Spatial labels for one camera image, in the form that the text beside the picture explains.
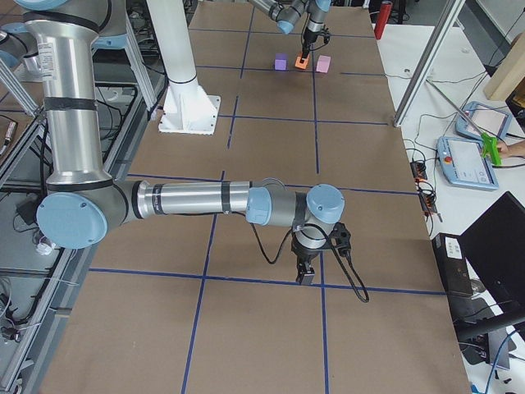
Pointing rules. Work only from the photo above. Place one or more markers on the black monitor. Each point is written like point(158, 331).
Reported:
point(494, 247)

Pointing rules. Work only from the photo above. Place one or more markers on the black computer box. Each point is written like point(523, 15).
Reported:
point(452, 265)

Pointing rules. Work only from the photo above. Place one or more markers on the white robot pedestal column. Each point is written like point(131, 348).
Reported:
point(171, 30)

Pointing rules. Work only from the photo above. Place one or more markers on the far teach pendant tablet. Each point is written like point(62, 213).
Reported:
point(491, 120)

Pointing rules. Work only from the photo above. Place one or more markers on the grey aluminium frame post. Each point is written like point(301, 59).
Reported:
point(446, 20)

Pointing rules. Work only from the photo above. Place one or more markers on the black USB hub right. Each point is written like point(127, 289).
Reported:
point(428, 202)

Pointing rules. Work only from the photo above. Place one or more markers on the black USB hub left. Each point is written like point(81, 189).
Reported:
point(419, 170)

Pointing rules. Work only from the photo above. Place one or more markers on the teach pendant tablet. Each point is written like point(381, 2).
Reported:
point(462, 164)
point(491, 120)

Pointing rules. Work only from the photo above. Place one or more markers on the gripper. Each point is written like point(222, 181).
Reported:
point(303, 255)
point(310, 38)

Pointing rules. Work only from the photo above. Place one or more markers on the red cylinder bottle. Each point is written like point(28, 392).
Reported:
point(382, 18)

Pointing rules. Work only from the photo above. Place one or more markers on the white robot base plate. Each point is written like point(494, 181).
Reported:
point(187, 113)

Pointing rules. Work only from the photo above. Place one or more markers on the near teach pendant tablet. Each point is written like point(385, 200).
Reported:
point(462, 164)

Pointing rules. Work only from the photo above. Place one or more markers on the orange foam block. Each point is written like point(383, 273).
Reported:
point(301, 62)

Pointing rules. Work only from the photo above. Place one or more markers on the person's hand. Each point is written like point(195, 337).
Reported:
point(511, 150)

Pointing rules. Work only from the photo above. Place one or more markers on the green handled reacher grabber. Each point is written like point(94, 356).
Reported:
point(489, 140)

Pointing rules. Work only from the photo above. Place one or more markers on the pink foam block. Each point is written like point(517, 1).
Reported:
point(323, 64)

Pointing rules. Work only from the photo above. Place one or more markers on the black usb hub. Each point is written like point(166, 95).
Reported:
point(428, 202)
point(419, 170)

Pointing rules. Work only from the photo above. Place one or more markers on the purple foam block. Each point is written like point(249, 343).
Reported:
point(280, 62)

